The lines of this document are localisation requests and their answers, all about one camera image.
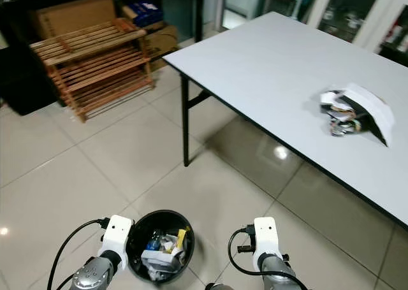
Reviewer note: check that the white paper trash bundle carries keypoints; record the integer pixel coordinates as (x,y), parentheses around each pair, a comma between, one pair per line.
(370,105)

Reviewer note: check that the white plastic bag trash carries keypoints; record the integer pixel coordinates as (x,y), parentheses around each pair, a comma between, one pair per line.
(162,259)

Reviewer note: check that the black round rubbish bin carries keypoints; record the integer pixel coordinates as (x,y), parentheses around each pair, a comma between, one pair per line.
(182,239)

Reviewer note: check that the black suitcase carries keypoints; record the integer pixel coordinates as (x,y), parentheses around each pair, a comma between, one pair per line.
(25,79)

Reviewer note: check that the wooden slatted shoe rack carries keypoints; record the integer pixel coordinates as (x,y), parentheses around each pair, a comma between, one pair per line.
(95,59)

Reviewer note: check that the large brown cardboard box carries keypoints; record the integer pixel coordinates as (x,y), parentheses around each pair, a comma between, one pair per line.
(73,14)

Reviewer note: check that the small brown cardboard box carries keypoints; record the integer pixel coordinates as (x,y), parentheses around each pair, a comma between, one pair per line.
(162,44)

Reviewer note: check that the blue printed box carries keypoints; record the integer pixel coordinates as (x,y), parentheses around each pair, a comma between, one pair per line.
(144,13)

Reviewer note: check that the yellow wrapper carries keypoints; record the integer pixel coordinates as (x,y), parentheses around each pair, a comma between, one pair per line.
(182,238)

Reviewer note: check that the black shelf unit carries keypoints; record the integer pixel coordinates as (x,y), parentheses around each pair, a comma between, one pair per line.
(198,11)

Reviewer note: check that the glass sliding door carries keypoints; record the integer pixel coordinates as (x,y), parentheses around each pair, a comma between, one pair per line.
(239,3)

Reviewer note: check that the white folding table black legs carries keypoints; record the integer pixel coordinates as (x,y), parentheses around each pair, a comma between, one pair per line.
(274,73)

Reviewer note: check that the white glass-door cabinet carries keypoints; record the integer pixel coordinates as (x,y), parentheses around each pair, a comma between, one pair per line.
(347,11)

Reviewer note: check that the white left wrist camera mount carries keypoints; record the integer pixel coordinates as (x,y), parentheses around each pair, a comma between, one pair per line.
(117,234)

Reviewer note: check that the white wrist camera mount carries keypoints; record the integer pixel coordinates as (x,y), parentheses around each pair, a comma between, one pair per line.
(265,236)
(117,234)

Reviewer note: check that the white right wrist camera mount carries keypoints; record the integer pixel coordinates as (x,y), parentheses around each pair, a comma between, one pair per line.
(265,236)

